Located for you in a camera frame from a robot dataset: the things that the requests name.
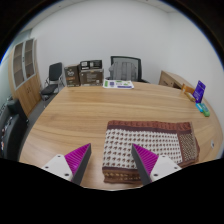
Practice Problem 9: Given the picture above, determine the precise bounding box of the purple upright card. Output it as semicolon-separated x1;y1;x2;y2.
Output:
192;80;207;104

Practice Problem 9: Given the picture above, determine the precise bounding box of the small green box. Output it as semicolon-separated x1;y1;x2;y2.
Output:
200;103;211;118

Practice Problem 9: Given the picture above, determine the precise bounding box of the small beige flat box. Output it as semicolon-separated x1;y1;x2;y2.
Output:
184;92;198;102

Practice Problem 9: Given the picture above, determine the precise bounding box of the white printed leaflet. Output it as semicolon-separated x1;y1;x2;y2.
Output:
102;78;135;90

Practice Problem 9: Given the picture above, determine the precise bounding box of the grey mesh office chair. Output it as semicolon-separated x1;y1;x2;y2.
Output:
105;55;149;84

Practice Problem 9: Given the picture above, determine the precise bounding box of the orange wooden box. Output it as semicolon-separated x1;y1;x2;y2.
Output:
181;83;196;95

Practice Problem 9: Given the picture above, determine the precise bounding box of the black leather armchair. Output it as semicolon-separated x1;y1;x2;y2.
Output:
0;98;30;163

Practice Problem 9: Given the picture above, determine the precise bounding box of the black visitor chair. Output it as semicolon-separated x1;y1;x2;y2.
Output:
39;61;66;101

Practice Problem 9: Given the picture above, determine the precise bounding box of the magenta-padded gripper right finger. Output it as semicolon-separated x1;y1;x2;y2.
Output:
130;143;183;186

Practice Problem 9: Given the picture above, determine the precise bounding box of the wooden glass-door shelf cabinet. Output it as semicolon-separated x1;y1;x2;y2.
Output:
8;37;43;118

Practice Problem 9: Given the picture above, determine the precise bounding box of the brown white patterned towel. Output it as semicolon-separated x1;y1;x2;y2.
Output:
101;119;201;185

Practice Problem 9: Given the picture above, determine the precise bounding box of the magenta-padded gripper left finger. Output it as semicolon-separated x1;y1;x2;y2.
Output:
41;143;92;186

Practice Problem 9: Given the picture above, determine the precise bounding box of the small blue box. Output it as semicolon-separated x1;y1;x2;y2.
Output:
195;102;205;113

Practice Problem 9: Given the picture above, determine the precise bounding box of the low wooden side cabinet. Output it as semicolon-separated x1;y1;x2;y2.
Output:
158;70;194;90

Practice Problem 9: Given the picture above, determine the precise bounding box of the black flat cardboard box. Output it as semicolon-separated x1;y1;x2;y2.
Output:
79;59;103;71

